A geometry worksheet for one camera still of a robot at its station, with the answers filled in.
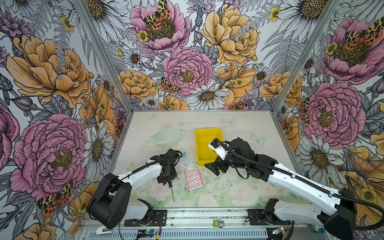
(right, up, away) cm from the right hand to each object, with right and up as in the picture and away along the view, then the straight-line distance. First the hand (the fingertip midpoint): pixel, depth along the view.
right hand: (212, 162), depth 73 cm
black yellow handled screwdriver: (-22, -16, +11) cm, 29 cm away
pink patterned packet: (-9, -13, +15) cm, 22 cm away
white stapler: (-50, -30, -3) cm, 59 cm away
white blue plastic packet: (-14, -5, +21) cm, 26 cm away
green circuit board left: (-31, -33, -2) cm, 45 cm away
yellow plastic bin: (-2, -1, +19) cm, 19 cm away
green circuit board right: (+30, -32, -1) cm, 44 cm away
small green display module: (+2, -28, -3) cm, 28 cm away
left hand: (-23, -14, +13) cm, 30 cm away
